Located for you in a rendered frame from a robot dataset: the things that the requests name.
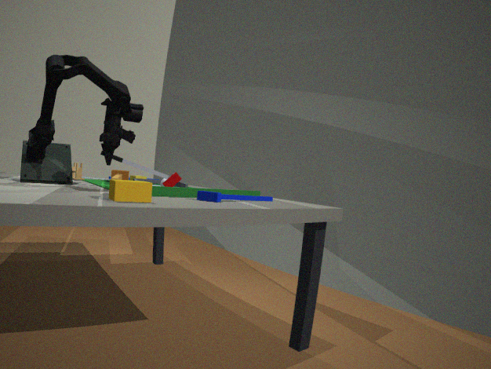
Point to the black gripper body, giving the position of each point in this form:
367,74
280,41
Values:
109,136

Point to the green putting mat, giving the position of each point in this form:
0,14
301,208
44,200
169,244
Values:
106,184

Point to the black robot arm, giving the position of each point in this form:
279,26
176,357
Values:
118,107

